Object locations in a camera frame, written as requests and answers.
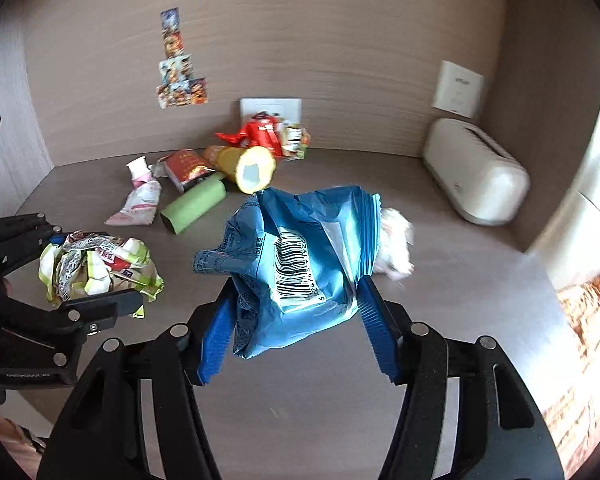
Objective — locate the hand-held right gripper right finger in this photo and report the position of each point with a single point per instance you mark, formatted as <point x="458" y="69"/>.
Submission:
<point x="377" y="331"/>

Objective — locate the group of colourful wall stickers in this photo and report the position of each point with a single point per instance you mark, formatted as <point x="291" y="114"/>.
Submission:
<point x="180" y="80"/>

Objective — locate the small colourful drink carton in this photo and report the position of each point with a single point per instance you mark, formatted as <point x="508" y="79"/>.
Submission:
<point x="295" y="140"/>

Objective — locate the yellow chip canister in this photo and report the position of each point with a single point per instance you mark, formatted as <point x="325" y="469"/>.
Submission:
<point x="240" y="165"/>

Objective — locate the green cardboard roll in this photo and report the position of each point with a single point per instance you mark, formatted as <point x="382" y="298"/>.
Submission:
<point x="192" y="204"/>

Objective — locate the white wall socket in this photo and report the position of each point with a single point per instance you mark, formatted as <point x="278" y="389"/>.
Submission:
<point x="280" y="106"/>
<point x="457" y="91"/>

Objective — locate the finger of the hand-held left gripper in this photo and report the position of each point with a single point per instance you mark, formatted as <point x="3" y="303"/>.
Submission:
<point x="15" y="240"/>
<point x="107" y="307"/>

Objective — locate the green white wrapper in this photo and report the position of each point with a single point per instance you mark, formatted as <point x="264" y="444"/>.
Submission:
<point x="97" y="260"/>

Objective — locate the orange blanket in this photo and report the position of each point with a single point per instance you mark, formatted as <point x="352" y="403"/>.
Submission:
<point x="590" y="350"/>

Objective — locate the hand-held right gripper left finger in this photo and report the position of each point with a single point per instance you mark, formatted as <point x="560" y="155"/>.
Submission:
<point x="215" y="336"/>

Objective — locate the red plastic wrapper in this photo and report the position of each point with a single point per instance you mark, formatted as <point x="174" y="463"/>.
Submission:
<point x="252" y="132"/>

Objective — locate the pink white toothpaste tube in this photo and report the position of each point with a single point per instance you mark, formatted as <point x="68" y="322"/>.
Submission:
<point x="139" y="200"/>

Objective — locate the blue snack bag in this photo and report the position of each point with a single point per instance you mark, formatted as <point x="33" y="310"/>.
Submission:
<point x="305" y="240"/>

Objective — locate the crumpled white tissue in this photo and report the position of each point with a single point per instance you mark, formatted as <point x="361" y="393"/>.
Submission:
<point x="399" y="242"/>

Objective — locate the red brown snack packet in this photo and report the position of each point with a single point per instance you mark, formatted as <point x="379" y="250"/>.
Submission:
<point x="185" y="167"/>

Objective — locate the cream tissue box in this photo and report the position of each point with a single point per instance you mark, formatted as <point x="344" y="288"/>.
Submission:
<point x="480" y="175"/>

